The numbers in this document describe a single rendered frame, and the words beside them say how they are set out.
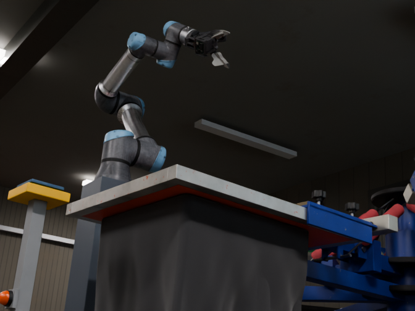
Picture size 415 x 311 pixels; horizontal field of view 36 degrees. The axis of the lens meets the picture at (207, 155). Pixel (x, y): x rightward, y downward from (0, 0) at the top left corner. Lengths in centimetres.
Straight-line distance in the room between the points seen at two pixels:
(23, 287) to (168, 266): 39
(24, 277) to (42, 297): 738
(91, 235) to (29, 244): 63
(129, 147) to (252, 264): 93
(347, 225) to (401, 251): 75
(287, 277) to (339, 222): 24
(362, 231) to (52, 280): 744
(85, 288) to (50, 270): 689
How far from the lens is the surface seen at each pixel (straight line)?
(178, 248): 169
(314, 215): 194
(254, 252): 185
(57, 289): 927
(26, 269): 181
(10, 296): 179
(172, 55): 275
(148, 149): 262
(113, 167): 253
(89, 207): 197
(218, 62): 263
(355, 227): 208
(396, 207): 270
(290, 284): 195
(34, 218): 184
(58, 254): 933
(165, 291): 172
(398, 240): 279
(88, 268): 238
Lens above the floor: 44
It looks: 21 degrees up
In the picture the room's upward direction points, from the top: 4 degrees clockwise
